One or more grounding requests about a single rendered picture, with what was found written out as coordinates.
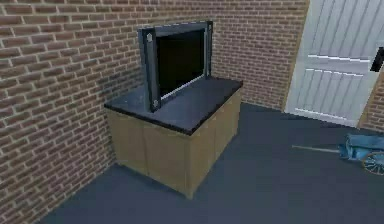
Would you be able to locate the wooden cabinet with black top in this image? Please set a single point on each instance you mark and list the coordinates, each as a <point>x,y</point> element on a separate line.
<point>173,133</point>

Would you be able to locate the white room door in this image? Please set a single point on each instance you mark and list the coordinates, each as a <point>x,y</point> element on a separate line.
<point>330,63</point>

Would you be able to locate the black television set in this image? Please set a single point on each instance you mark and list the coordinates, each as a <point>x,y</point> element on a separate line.
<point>180,61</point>

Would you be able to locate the blue toy cart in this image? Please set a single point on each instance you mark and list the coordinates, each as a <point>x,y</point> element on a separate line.
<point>361,150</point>

